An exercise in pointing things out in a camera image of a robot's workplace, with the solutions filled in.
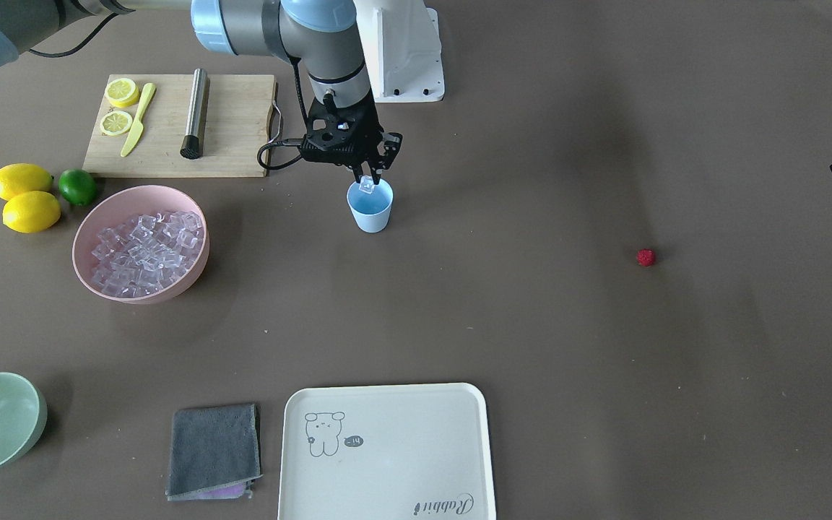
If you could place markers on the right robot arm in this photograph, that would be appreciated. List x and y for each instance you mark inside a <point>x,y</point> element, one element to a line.
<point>56,57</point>

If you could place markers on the yellow lemon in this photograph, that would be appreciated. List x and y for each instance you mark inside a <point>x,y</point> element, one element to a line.
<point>31,212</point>
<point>21,177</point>

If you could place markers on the cream rabbit tray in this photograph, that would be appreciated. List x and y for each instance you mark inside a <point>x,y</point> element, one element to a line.
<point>417,451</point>

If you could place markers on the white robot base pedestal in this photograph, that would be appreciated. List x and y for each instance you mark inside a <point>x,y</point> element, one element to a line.
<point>403,52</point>

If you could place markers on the grey folded cloth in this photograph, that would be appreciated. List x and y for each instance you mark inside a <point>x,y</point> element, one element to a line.
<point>214,453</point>

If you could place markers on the steel muddler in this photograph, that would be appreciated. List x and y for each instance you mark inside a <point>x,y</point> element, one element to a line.
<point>192,146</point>

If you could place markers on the bamboo cutting board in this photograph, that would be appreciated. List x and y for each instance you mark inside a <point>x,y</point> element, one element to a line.
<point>238,115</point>

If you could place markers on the pile of clear ice cubes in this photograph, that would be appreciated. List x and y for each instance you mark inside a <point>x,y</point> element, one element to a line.
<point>146,253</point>

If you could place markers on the yellow plastic knife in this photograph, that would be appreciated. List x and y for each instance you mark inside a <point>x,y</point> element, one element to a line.
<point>137,127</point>

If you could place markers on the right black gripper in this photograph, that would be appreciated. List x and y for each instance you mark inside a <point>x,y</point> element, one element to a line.
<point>391,144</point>

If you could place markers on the red strawberry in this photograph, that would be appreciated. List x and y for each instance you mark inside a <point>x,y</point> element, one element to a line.
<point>646,257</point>

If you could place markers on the clear ice cube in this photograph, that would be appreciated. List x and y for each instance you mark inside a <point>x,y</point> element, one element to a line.
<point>366,185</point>

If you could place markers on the green lime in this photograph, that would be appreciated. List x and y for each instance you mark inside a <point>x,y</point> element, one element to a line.
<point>77,186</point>

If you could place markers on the pink bowl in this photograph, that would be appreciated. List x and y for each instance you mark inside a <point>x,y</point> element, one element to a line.
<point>114,210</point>

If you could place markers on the blue plastic cup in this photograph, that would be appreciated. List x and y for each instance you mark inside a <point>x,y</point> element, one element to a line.
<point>371,212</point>

